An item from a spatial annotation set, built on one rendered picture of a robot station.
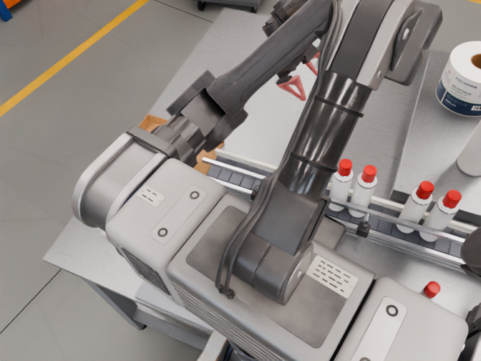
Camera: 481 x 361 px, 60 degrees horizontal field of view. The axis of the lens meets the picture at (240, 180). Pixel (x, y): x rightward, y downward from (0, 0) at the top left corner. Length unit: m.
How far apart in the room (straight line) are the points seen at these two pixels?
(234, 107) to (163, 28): 2.80
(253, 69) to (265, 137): 0.83
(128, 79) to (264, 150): 1.81
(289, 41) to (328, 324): 0.39
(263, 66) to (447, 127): 0.98
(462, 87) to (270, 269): 1.20
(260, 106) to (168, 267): 1.15
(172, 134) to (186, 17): 2.91
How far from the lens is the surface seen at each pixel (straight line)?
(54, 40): 3.67
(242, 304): 0.45
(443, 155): 1.45
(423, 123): 1.52
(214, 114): 0.69
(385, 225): 1.26
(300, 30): 0.63
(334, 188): 1.16
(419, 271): 1.28
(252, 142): 1.45
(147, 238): 0.50
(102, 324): 2.17
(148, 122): 1.57
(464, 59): 1.55
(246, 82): 0.66
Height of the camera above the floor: 1.96
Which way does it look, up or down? 56 degrees down
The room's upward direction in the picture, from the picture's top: 7 degrees counter-clockwise
